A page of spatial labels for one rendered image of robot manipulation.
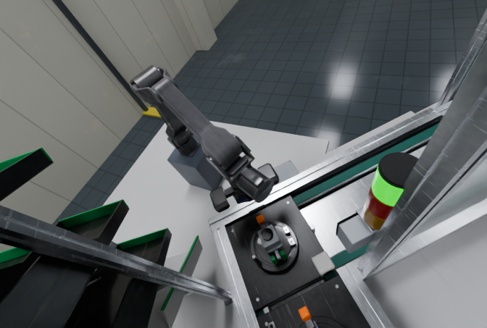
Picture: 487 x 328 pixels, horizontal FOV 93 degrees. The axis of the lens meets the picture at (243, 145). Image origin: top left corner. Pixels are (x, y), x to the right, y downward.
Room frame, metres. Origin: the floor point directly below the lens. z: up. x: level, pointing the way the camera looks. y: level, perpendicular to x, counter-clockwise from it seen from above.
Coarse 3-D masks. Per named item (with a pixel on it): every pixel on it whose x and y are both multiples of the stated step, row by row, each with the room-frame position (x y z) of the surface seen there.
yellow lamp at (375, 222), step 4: (364, 208) 0.11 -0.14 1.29; (364, 212) 0.11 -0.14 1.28; (368, 212) 0.10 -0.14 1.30; (364, 216) 0.11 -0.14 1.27; (368, 216) 0.10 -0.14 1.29; (372, 216) 0.09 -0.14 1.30; (376, 216) 0.09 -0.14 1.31; (368, 220) 0.10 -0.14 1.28; (372, 220) 0.09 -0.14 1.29; (376, 220) 0.09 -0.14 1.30; (380, 220) 0.08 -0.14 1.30; (384, 220) 0.08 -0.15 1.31; (368, 224) 0.09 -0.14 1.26; (372, 224) 0.09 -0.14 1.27; (376, 224) 0.09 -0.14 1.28; (380, 224) 0.08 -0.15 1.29; (376, 228) 0.08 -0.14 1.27
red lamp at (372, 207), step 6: (372, 198) 0.10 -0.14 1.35; (372, 204) 0.10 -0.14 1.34; (378, 204) 0.09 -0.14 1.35; (384, 204) 0.09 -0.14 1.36; (372, 210) 0.10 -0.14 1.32; (378, 210) 0.09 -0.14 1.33; (384, 210) 0.09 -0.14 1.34; (390, 210) 0.08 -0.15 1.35; (378, 216) 0.09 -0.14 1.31; (384, 216) 0.08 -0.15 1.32
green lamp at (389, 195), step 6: (378, 174) 0.11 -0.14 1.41; (372, 180) 0.12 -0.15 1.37; (378, 180) 0.11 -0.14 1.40; (384, 180) 0.10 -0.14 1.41; (372, 186) 0.11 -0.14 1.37; (378, 186) 0.10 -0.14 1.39; (384, 186) 0.10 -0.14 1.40; (390, 186) 0.09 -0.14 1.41; (372, 192) 0.11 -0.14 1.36; (378, 192) 0.10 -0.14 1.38; (384, 192) 0.09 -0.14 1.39; (390, 192) 0.09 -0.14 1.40; (396, 192) 0.08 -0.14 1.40; (402, 192) 0.08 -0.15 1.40; (378, 198) 0.10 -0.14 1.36; (384, 198) 0.09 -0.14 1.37; (390, 198) 0.09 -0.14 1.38; (396, 198) 0.08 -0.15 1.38; (390, 204) 0.08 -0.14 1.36
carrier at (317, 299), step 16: (320, 288) 0.07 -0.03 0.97; (336, 288) 0.05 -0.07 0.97; (288, 304) 0.06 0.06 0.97; (304, 304) 0.05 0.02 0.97; (320, 304) 0.04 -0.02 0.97; (336, 304) 0.03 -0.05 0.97; (352, 304) 0.01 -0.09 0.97; (272, 320) 0.05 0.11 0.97; (288, 320) 0.03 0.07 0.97; (320, 320) 0.01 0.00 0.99; (336, 320) 0.00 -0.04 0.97; (352, 320) -0.01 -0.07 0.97
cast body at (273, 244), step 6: (264, 228) 0.22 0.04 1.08; (270, 228) 0.22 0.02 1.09; (258, 234) 0.22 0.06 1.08; (264, 234) 0.21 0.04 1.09; (270, 234) 0.20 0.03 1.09; (276, 234) 0.20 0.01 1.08; (264, 240) 0.20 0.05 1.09; (270, 240) 0.19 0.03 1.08; (276, 240) 0.18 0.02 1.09; (264, 246) 0.18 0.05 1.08; (270, 246) 0.18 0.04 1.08; (276, 246) 0.18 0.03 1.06; (282, 246) 0.18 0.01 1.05; (270, 252) 0.17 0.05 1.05; (276, 252) 0.17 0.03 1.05
